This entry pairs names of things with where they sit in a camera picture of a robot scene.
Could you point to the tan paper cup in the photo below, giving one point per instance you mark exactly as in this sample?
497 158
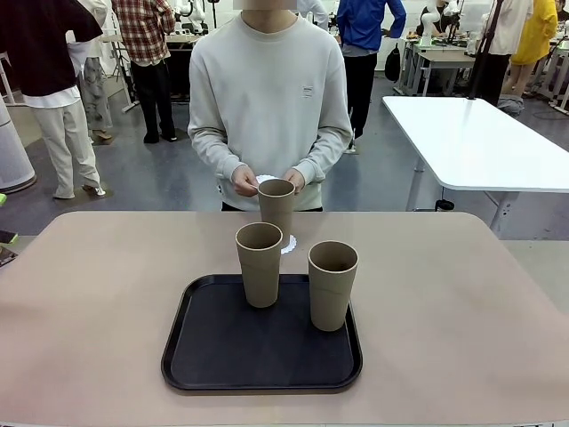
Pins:
260 271
275 209
331 293

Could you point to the white doily coaster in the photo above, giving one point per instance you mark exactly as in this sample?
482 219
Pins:
291 245
263 179

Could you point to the person's left forearm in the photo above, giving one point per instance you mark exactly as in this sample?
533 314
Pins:
324 153

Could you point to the person's right forearm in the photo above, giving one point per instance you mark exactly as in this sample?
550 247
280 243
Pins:
213 153

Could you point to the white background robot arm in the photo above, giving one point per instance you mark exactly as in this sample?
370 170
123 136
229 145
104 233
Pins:
429 22
195 13

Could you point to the person's right hand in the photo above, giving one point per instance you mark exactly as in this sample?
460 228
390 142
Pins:
243 180

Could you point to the person's left hand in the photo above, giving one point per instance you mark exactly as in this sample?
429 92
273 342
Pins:
298 180

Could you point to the dark brown board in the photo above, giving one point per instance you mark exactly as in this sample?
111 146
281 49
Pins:
8 257

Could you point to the white cylindrical appliance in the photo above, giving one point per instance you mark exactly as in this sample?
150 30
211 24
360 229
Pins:
13 155

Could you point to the person in patterned grey trousers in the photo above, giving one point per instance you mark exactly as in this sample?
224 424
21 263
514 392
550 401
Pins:
95 89

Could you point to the person in black top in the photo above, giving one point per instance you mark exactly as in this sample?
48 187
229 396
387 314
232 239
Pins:
35 44

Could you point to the black background desk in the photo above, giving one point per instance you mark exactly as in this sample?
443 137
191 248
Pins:
178 66

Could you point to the person in plaid shirt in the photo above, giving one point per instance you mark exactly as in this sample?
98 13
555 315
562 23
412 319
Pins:
142 26

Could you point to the black plastic tray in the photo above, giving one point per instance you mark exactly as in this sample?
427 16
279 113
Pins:
266 351

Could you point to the person in light grey sweatshirt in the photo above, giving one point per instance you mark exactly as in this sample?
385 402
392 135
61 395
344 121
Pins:
266 89

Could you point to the person in blue jacket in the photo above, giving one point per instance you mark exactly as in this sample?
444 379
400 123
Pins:
360 22

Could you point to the black hanging bag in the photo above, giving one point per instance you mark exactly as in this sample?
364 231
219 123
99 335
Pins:
393 62

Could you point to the seated person in black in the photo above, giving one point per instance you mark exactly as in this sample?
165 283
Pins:
422 20

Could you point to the grey background desk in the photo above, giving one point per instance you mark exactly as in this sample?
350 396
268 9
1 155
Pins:
444 60

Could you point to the white table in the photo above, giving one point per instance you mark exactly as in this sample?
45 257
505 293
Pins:
480 147

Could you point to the black tripod pole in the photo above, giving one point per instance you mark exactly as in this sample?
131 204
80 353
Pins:
482 58

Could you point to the grey cloth on floor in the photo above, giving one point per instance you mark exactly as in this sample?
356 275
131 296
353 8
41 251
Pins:
511 103

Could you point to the person in beige top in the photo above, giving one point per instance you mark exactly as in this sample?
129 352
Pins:
511 26

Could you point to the person in yellow coat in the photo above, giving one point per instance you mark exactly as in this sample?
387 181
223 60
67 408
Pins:
538 31

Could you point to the white frame desk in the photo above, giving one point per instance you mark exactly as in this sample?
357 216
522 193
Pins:
558 71

